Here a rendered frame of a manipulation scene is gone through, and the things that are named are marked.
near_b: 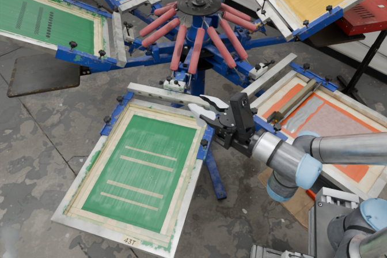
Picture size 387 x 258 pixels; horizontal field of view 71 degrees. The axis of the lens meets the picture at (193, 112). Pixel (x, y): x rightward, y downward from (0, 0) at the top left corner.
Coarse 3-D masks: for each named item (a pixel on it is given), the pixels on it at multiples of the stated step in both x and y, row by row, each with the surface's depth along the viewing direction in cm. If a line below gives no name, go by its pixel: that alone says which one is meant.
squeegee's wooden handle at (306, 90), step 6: (312, 84) 167; (300, 90) 164; (306, 90) 164; (294, 96) 161; (300, 96) 161; (288, 102) 158; (294, 102) 159; (282, 108) 155; (288, 108) 156; (276, 114) 156; (282, 114) 154
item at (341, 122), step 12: (300, 84) 182; (288, 96) 175; (312, 96) 175; (324, 108) 169; (336, 108) 169; (324, 120) 163; (336, 120) 163; (348, 120) 163; (360, 120) 163; (336, 132) 157; (348, 132) 157; (360, 132) 157; (372, 132) 157
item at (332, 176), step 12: (276, 84) 177; (264, 96) 170; (336, 96) 172; (360, 108) 165; (384, 120) 158; (324, 168) 139; (384, 168) 140; (336, 180) 134; (384, 180) 134; (348, 192) 133; (360, 192) 130; (372, 192) 130
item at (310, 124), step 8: (280, 104) 171; (272, 112) 167; (312, 120) 163; (304, 128) 159; (312, 128) 159; (320, 128) 159; (296, 136) 155; (344, 168) 142; (352, 168) 142; (360, 168) 142; (368, 168) 142; (352, 176) 139; (360, 176) 139
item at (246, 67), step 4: (240, 64) 182; (244, 64) 182; (248, 64) 182; (240, 68) 182; (244, 68) 180; (248, 68) 180; (252, 68) 180; (240, 72) 184; (244, 72) 181; (248, 72) 178; (260, 76) 175
